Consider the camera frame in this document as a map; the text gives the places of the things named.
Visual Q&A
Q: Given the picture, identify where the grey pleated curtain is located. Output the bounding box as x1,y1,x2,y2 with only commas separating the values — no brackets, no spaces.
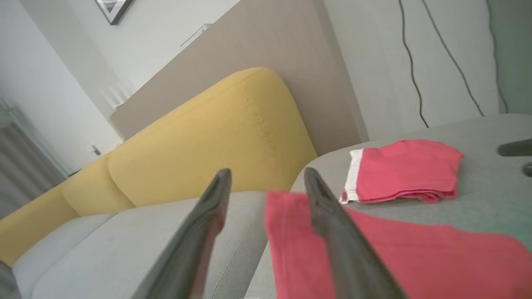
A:
0,120,69,221

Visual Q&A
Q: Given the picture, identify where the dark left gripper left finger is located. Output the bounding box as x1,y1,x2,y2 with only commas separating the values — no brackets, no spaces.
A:
145,168,232,299

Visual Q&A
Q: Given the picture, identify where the grey sofa seat cushion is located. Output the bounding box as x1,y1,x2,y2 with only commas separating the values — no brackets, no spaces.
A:
31,191,268,299
12,213,119,299

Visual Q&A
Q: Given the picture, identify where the framed wall picture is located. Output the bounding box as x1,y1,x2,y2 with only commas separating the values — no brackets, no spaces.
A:
95,0,135,26

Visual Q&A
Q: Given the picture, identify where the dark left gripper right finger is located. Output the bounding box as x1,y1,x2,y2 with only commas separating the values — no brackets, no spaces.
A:
304,167,407,299

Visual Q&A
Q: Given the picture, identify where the red and white jersey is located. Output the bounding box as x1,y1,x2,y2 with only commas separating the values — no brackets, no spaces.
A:
265,190,532,299

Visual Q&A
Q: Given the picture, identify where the thin black cable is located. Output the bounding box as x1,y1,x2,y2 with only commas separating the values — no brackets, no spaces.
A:
485,0,508,114
398,0,429,128
422,0,485,117

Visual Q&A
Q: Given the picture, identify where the yellow sofa back cushion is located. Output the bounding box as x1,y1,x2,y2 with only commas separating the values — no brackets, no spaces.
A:
107,67,319,208
0,152,136,266

